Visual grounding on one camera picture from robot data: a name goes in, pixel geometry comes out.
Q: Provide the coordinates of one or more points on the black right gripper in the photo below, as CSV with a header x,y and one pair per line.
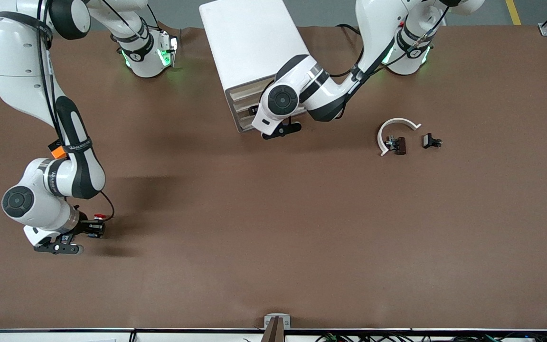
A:
x,y
85,228

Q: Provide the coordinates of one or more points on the red push button switch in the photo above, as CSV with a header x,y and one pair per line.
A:
x,y
99,217

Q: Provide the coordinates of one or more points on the white plastic tray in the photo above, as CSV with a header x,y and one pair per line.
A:
x,y
245,102

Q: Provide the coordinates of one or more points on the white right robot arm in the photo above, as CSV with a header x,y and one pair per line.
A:
x,y
17,57

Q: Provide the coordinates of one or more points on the orange box with hole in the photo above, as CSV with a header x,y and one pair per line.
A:
x,y
59,153

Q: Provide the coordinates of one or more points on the brown table cover sheet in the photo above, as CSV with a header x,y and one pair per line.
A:
x,y
254,237

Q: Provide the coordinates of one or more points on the small black part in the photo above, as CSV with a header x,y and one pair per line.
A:
x,y
254,110

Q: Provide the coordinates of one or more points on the dark brown metal component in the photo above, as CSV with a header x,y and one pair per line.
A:
x,y
398,145

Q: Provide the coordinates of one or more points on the white curved plastic arc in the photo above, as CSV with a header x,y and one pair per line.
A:
x,y
397,121

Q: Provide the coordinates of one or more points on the small black clip component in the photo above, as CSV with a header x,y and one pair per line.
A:
x,y
429,140

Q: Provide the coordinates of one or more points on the grey metal bracket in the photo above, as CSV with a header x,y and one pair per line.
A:
x,y
277,319

